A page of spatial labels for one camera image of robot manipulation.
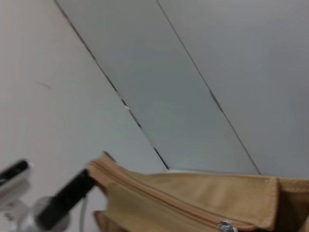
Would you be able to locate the silver metal zipper pull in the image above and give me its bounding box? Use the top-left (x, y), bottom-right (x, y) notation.
top-left (217, 219), bottom-right (239, 232)

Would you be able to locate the grey left gripper plug cable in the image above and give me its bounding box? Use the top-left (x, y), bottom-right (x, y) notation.
top-left (79, 195), bottom-right (89, 232)

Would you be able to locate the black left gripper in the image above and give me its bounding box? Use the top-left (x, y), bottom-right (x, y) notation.
top-left (36, 168), bottom-right (98, 231)

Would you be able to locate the khaki canvas food bag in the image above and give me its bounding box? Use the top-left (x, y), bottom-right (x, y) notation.
top-left (86, 150), bottom-right (309, 232)

